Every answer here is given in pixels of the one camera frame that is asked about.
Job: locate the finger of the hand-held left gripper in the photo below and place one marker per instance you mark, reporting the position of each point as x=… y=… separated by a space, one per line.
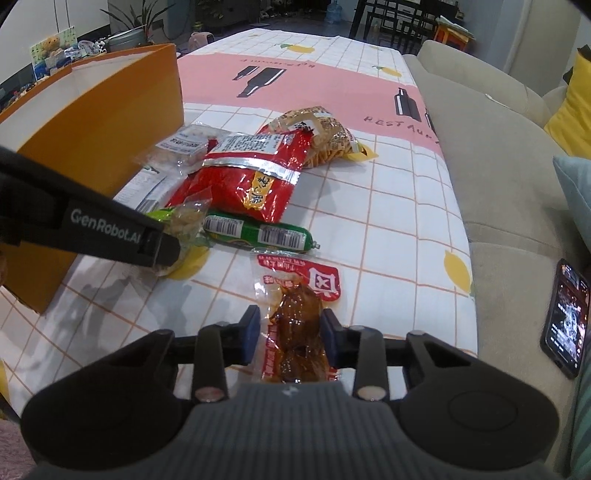
x=161 y=251

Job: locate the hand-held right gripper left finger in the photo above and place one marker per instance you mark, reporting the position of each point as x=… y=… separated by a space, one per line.
x=251 y=334

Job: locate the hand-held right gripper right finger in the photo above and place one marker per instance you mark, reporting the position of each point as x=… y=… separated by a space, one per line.
x=328 y=339

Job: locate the green clear snack packet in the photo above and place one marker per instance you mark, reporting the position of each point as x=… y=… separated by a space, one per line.
x=184 y=221

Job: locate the braised meat snack packet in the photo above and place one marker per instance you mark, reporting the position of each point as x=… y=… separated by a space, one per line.
x=295 y=318

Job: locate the long white snack packet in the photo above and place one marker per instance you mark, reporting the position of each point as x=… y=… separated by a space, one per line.
x=147 y=189

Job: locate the orange cardboard box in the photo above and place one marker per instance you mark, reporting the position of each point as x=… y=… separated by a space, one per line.
x=92 y=134

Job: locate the green sausage stick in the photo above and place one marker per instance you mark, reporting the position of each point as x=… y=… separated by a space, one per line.
x=249 y=233

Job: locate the red foil snack packet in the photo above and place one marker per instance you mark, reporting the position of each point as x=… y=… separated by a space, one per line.
x=240 y=180

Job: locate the clear packet of white candies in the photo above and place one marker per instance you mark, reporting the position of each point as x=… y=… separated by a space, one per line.
x=182 y=145

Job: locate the brown noodle snack packet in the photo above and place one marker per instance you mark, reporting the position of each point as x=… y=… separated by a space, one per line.
x=332 y=147
x=300 y=121

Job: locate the printed pink white tablecloth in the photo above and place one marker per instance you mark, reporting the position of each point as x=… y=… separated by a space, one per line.
x=392 y=207

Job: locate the grey metal bin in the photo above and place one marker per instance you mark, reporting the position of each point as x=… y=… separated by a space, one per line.
x=131 y=39

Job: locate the spiky potted plant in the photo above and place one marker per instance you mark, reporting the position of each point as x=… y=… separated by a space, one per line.
x=138 y=14

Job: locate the pink space heater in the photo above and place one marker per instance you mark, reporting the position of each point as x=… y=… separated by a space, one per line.
x=202 y=39

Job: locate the beige sofa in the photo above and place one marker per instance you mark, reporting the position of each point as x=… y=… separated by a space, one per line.
x=498 y=184

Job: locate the black smartphone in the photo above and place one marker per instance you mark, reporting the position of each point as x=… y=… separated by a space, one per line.
x=565 y=323

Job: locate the teal pillow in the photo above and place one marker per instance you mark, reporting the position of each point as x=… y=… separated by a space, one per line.
x=577 y=194

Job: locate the blue water bottle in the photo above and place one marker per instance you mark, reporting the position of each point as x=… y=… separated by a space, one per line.
x=334 y=11

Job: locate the black dining chair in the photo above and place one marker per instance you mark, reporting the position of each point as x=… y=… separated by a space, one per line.
x=369 y=18
x=415 y=27

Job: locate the red stool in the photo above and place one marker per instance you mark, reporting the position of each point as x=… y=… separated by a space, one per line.
x=455 y=39

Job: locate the yellow pillow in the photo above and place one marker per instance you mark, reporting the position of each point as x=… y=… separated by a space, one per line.
x=575 y=110

